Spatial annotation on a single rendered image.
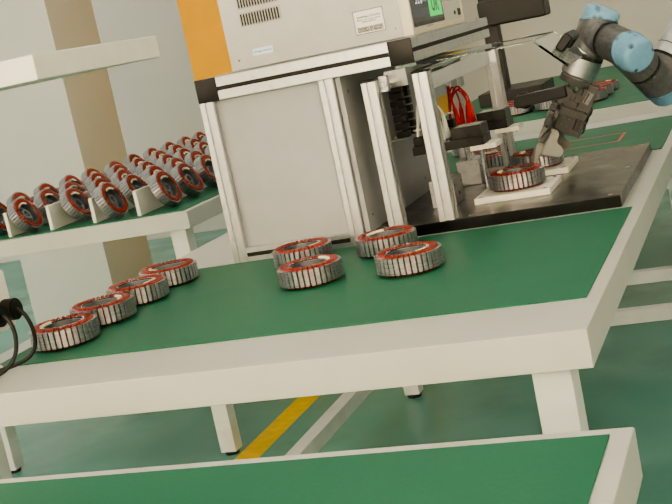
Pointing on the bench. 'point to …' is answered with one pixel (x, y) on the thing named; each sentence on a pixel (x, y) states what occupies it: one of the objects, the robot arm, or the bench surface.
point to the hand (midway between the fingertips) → (535, 161)
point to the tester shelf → (340, 62)
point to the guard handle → (567, 40)
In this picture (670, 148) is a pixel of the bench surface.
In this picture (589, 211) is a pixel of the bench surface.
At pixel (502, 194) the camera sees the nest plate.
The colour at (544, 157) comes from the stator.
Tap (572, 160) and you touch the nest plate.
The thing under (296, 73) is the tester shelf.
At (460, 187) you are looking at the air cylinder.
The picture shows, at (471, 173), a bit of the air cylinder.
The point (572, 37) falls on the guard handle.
